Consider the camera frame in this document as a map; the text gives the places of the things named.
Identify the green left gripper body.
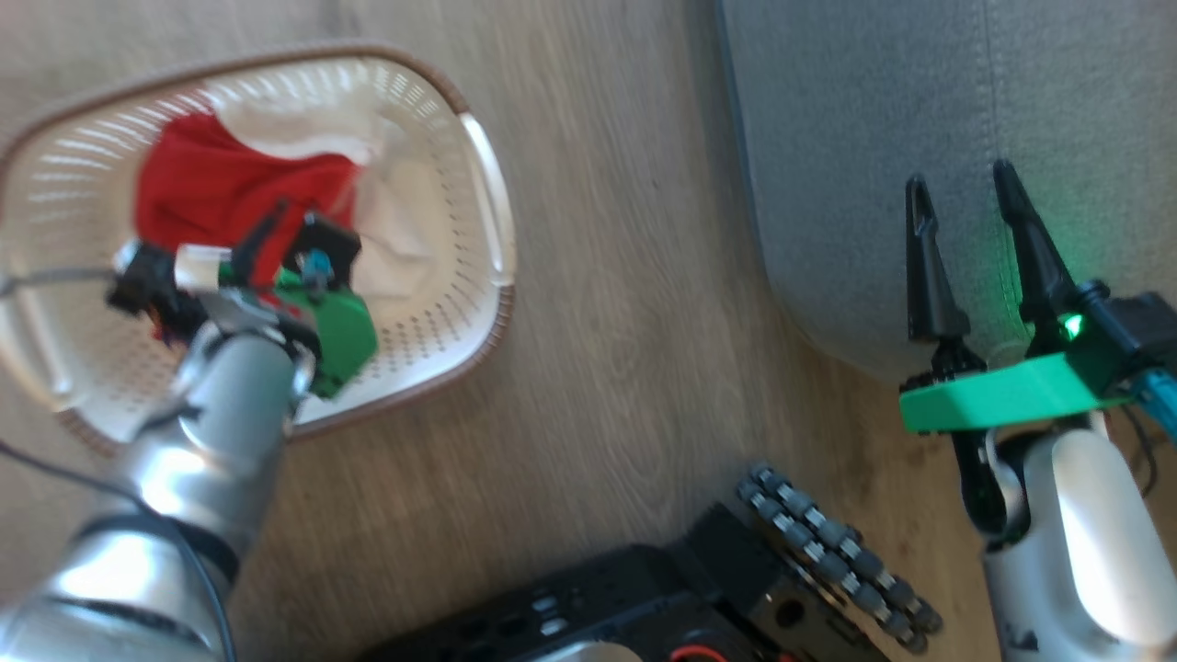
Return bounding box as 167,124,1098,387
269,267,380,400

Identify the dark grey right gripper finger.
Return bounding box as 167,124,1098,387
993,160,1082,357
901,175,989,387

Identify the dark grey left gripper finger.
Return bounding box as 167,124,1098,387
232,200,290,286
104,241,191,345

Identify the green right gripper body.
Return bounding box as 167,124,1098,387
899,342,1141,541

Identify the red cloth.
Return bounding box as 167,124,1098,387
133,112,361,346

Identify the white cloth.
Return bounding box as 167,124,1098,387
216,97,451,304

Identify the grey fabric sofa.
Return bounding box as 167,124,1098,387
717,0,1177,382

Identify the white woven laundry basket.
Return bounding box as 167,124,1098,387
0,41,518,458

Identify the grey roller omni wheel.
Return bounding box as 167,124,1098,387
736,462,945,656

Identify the light grey cable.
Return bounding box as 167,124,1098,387
0,265,119,297

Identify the blue cable connector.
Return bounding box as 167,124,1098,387
1136,368,1177,442

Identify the thin black cable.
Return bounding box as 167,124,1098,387
0,439,238,662

